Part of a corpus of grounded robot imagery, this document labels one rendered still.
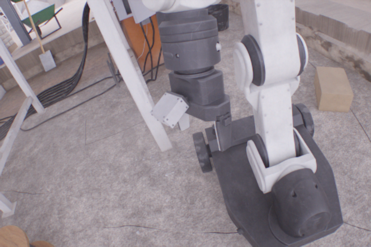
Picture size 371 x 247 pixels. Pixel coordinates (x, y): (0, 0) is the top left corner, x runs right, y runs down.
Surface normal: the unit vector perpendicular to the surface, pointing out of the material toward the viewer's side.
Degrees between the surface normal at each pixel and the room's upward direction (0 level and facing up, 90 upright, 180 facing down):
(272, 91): 73
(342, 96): 90
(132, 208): 0
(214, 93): 83
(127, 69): 81
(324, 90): 0
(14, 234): 0
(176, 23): 30
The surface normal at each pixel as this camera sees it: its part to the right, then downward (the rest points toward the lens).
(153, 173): -0.21, -0.73
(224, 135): 0.66, 0.28
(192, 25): 0.20, 0.43
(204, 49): 0.45, 0.37
